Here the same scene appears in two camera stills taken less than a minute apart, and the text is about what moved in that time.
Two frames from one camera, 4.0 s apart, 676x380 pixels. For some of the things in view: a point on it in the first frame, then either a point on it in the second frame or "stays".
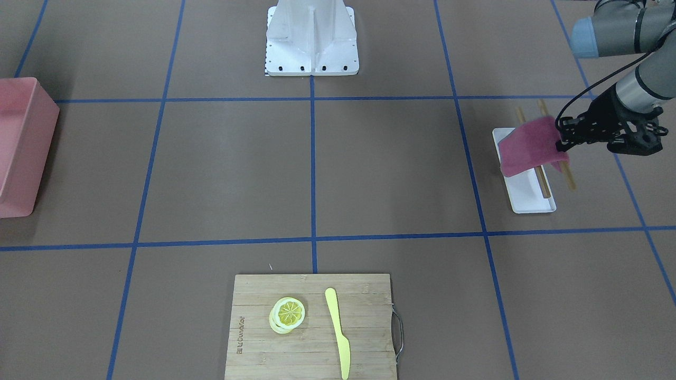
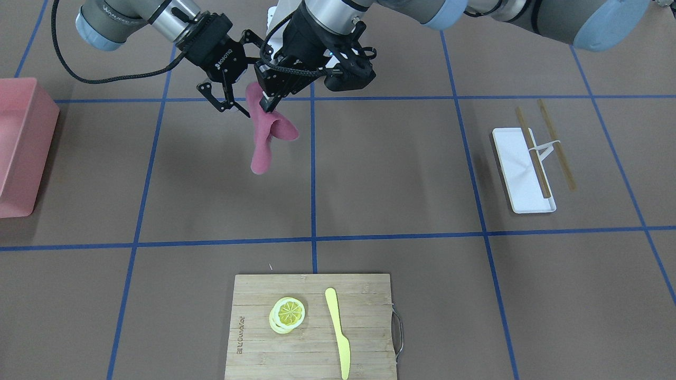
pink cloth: (531, 143) → (268, 124)
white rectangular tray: (525, 193) stays
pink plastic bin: (28, 114) stays
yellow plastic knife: (331, 299) stays
